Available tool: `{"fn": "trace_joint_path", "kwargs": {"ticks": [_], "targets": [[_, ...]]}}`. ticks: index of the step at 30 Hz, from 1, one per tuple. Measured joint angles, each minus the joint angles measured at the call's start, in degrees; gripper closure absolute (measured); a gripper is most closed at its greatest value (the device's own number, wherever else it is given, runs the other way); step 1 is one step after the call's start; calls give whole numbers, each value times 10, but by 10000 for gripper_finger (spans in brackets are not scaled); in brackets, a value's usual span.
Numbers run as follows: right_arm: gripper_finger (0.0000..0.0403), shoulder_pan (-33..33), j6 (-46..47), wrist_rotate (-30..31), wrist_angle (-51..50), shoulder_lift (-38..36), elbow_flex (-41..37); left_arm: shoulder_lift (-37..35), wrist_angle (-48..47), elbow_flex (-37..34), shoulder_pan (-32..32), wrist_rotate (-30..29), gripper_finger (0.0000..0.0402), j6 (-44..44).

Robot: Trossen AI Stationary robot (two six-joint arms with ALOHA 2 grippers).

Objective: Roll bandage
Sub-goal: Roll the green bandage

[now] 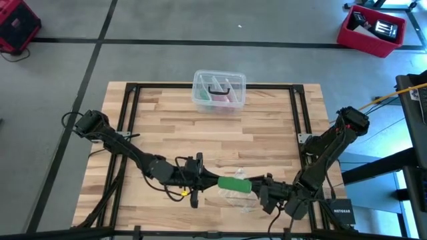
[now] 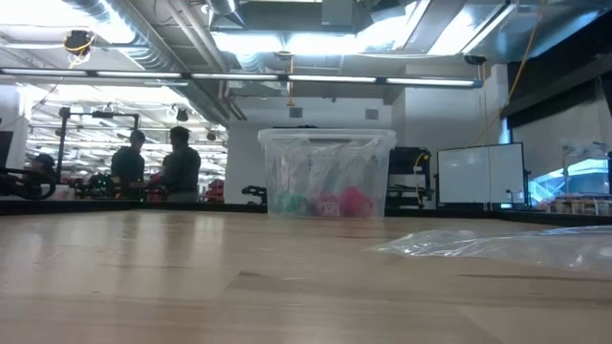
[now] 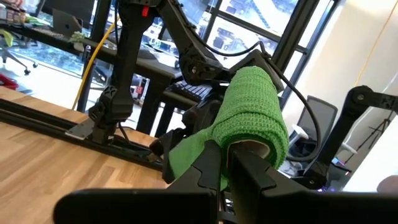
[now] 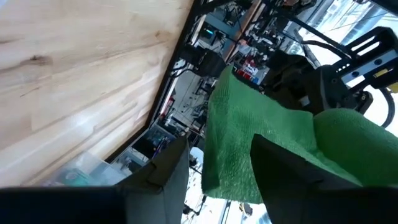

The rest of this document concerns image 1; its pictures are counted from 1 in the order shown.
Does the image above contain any clear plastic zip bag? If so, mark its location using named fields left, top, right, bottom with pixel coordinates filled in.
left=226, top=167, right=260, bottom=215

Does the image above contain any black device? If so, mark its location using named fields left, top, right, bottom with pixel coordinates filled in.
left=348, top=10, right=370, bottom=29
left=373, top=19, right=400, bottom=43

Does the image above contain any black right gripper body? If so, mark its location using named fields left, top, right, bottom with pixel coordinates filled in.
left=258, top=172, right=295, bottom=216

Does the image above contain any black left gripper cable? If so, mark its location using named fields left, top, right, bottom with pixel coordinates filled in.
left=142, top=155, right=194, bottom=203

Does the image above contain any black desk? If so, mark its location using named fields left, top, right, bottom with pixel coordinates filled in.
left=341, top=69, right=427, bottom=240

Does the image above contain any black Netgear network switch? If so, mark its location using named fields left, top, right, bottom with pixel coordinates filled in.
left=326, top=197, right=357, bottom=226

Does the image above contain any black aluminium rig frame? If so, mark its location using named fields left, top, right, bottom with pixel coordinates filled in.
left=0, top=81, right=427, bottom=240

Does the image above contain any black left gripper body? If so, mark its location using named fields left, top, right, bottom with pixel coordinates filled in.
left=173, top=151, right=207, bottom=209

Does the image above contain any black cable loop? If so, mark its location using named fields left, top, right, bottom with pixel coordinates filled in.
left=61, top=111, right=86, bottom=130

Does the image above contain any yellow cable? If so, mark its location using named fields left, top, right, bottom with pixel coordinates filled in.
left=357, top=82, right=427, bottom=113

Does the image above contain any red and black generator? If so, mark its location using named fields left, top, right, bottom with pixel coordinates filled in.
left=0, top=0, right=43, bottom=56

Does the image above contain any clear plastic storage box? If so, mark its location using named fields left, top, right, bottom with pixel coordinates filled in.
left=191, top=69, right=248, bottom=115

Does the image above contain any red plastic bin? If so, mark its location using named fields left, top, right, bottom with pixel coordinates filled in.
left=336, top=4, right=407, bottom=59

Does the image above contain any green elastic bandage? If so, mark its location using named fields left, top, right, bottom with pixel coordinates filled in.
left=217, top=176, right=254, bottom=195

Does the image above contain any black generator cable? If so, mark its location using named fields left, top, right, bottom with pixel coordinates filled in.
left=0, top=47, right=31, bottom=63

